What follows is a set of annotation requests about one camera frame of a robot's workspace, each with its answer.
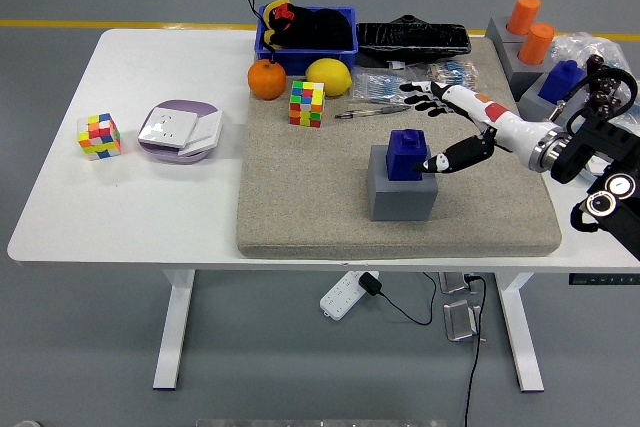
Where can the dark dotted cylinder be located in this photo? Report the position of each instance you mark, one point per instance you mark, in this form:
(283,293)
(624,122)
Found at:
(600,107)
(604,76)
(611,86)
(595,63)

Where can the grey seal holder block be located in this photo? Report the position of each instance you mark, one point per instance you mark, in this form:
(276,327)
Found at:
(535,102)
(520,77)
(495,32)
(400,202)

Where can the clear bag of resistors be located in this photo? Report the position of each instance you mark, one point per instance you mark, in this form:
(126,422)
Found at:
(375,84)
(450,73)

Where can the white power strip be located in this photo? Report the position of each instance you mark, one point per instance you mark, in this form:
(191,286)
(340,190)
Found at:
(340,297)

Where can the grey-brown table mat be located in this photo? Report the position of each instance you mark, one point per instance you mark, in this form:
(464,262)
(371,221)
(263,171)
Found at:
(310,187)

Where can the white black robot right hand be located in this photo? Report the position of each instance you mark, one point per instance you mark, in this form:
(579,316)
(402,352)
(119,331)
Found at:
(505,124)

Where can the black pouch with yellow trim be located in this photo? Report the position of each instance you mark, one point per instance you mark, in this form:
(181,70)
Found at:
(325,29)

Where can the white wall socket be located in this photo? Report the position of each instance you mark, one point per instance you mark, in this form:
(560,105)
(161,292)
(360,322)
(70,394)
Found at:
(165,127)

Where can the purple plate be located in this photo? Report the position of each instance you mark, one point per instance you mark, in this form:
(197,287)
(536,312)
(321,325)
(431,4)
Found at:
(190,105)

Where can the clear plastic bag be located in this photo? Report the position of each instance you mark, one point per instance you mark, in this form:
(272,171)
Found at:
(580,44)

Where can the black table control panel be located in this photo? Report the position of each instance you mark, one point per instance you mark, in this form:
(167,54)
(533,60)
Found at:
(605,279)

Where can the white table leg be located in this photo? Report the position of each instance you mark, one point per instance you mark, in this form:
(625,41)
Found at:
(175,337)
(520,342)

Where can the yellow lemon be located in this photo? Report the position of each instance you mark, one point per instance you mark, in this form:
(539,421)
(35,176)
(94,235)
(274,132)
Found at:
(328,77)

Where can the orange cylinder seal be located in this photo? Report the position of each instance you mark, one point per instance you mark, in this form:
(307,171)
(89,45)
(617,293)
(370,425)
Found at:
(535,44)
(522,14)

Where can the grey round knob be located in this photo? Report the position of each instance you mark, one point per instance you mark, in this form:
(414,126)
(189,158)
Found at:
(26,424)

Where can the white switch panel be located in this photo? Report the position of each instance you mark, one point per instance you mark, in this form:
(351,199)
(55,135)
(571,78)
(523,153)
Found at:
(205,134)

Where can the multicolour puzzle cube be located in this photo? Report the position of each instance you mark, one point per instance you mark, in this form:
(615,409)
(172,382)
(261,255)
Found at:
(99,137)
(306,104)

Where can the black wrapped long bundle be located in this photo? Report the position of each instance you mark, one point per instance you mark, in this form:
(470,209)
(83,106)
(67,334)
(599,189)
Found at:
(415,39)

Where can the blue plastic bin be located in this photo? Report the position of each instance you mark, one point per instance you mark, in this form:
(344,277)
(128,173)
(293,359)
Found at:
(320,58)

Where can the black power adapter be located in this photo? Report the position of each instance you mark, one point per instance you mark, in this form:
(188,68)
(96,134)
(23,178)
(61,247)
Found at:
(370,283)

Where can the orange fruit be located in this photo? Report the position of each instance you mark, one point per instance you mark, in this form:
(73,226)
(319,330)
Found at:
(267,79)

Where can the grey ballpoint pen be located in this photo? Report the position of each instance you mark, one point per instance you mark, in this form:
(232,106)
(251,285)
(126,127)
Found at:
(370,111)

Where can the silver metal bracket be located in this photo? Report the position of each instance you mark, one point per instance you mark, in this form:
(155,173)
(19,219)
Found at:
(461,322)
(455,283)

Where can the small white plug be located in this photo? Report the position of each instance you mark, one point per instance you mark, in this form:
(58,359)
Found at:
(397,65)

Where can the blue square seal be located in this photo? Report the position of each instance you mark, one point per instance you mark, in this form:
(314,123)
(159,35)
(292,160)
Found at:
(402,157)
(560,79)

